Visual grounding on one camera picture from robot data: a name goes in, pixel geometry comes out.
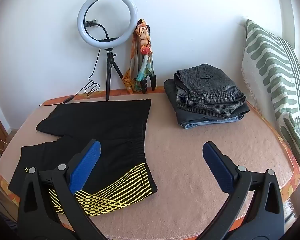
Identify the dark grey folded pants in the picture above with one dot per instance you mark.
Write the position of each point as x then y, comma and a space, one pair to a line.
171, 92

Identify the folded blue jeans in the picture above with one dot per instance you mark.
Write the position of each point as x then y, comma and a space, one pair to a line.
202, 124

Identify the black gooseneck phone holder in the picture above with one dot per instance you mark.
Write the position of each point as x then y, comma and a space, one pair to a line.
105, 31

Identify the small black tripod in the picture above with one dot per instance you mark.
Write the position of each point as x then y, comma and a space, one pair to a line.
108, 75

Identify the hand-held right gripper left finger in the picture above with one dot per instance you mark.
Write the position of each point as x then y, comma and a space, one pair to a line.
86, 166

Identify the green striped white pillow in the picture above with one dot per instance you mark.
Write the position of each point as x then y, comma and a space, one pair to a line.
270, 62

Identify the folded grey tripod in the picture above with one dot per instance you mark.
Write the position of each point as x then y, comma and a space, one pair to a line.
152, 67

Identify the black pants with yellow stripes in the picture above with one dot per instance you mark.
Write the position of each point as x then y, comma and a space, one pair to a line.
110, 130

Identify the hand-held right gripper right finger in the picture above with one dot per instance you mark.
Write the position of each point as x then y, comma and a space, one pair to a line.
217, 167

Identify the orange floral bed sheet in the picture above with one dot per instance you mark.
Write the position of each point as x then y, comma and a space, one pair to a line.
293, 180

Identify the orange floral scarf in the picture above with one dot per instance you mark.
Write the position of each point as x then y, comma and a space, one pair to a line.
143, 40

